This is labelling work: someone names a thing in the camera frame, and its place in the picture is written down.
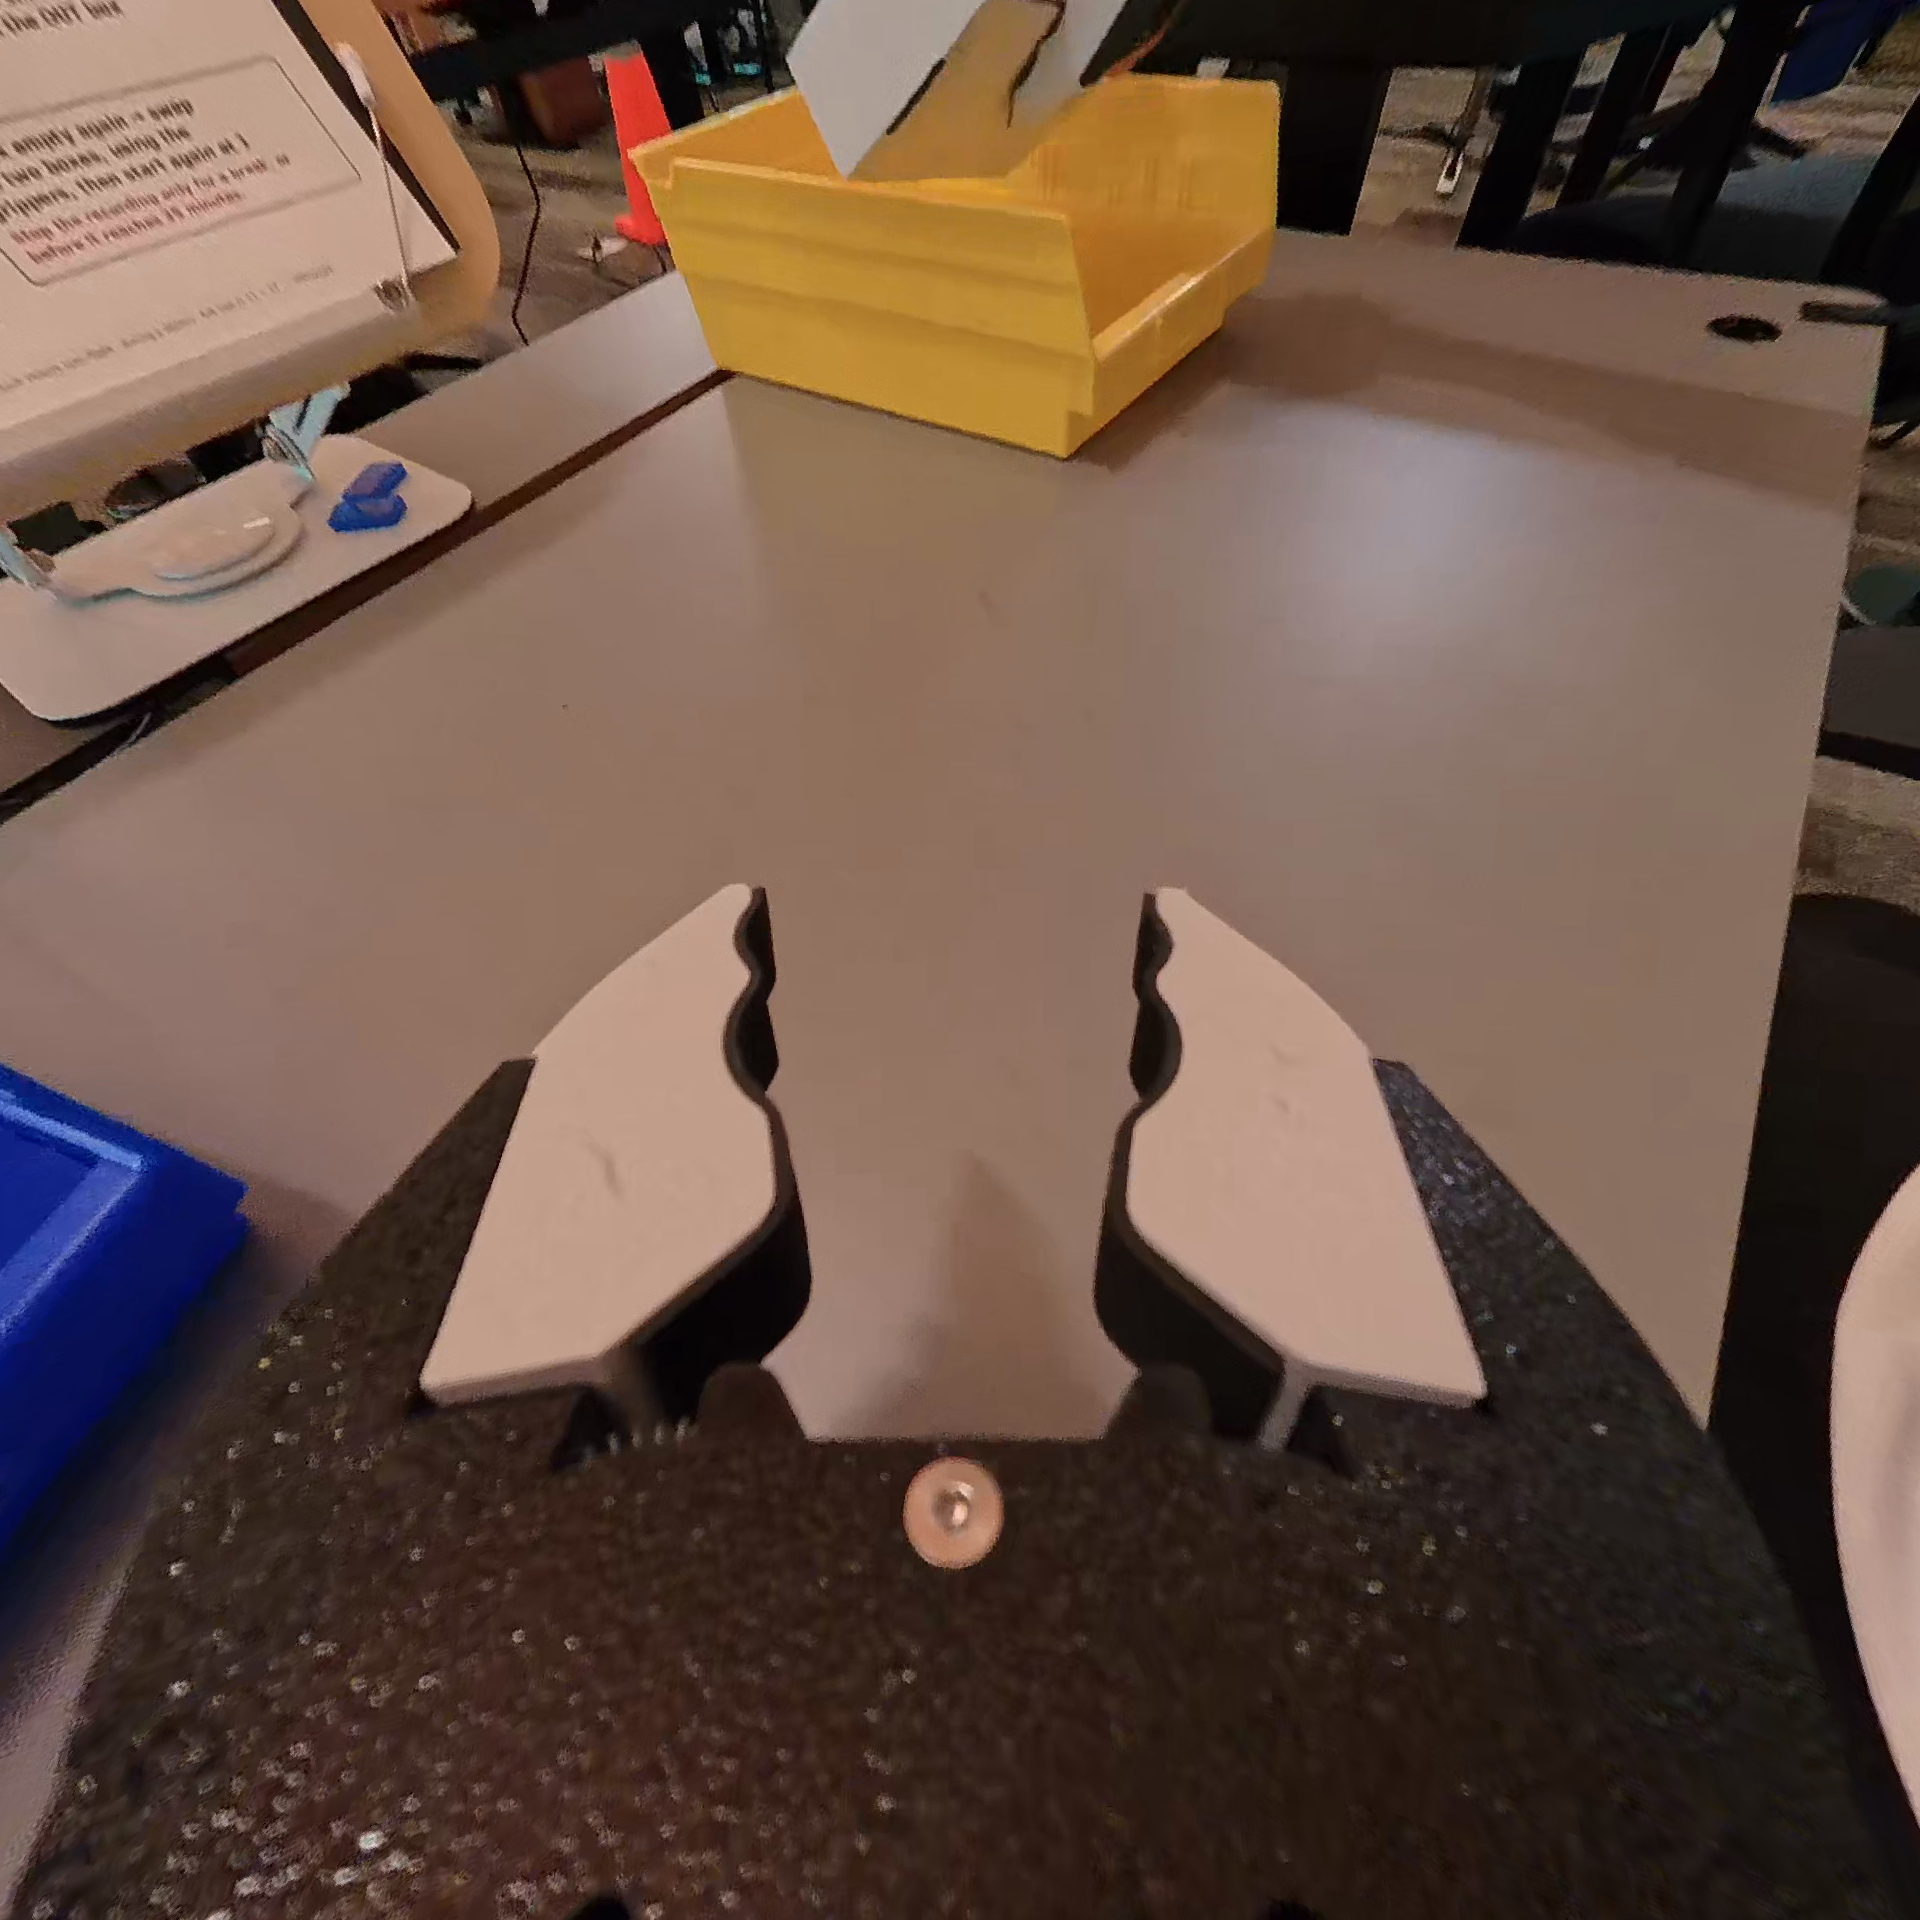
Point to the yellow plastic bin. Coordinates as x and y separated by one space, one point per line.
901 302

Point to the small blue clip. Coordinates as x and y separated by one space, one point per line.
367 498

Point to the tan board with instruction sheet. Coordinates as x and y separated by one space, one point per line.
182 181

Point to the blue plastic bin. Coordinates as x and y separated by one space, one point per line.
105 1289

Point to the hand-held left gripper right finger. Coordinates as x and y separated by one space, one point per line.
1290 1185

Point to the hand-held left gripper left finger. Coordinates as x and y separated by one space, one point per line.
614 1185

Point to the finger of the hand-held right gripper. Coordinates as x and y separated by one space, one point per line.
870 67
1088 31

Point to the white board stand base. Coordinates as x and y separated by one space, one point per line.
118 643

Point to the person's white shirt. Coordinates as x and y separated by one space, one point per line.
1888 1501

